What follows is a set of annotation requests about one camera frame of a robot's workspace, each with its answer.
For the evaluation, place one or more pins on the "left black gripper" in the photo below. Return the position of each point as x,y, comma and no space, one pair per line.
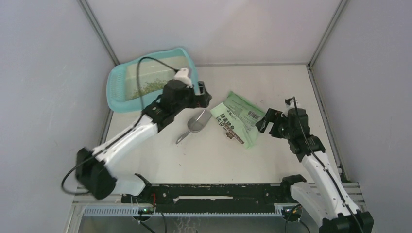
197,101

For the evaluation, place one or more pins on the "torn brown bag strip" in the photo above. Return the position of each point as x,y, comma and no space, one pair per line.
232,135

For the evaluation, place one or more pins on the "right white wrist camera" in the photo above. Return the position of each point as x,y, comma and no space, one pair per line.
291,103

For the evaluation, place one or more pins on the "green cat litter bag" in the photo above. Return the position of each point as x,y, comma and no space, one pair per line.
240,115

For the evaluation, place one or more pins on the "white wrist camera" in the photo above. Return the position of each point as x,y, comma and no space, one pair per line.
183,76
291,103

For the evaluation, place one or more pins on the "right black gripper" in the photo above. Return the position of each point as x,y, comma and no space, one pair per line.
274,116

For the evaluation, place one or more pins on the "teal plastic litter box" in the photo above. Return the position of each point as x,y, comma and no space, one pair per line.
122,80

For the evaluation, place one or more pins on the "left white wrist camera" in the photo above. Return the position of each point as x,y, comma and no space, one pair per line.
183,76

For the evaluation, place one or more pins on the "black mounting base bar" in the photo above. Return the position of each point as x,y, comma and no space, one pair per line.
214,198

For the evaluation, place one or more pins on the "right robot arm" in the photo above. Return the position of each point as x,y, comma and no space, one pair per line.
332,209

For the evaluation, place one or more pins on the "green litter pellets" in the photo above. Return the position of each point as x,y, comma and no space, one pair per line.
149,87

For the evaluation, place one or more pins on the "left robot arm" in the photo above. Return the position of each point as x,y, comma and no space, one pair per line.
95,169

